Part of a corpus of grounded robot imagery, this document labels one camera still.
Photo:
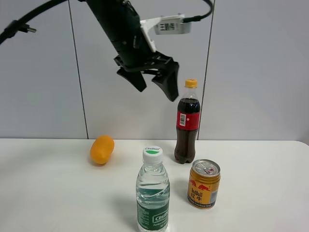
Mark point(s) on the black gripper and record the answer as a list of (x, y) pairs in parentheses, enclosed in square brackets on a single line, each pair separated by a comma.
[(121, 24)]

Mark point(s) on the clear water bottle green label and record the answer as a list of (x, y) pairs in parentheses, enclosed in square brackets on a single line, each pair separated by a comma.
[(152, 192)]

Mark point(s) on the orange mango fruit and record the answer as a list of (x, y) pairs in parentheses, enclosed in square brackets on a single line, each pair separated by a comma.
[(101, 149)]

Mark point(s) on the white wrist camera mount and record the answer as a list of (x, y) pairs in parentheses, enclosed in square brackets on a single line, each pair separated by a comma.
[(164, 25)]

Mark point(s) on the cola bottle yellow cap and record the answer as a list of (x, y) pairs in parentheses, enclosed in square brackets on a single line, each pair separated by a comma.
[(187, 123)]

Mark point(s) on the gold Red Bull can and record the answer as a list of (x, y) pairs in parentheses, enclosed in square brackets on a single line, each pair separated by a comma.
[(204, 180)]

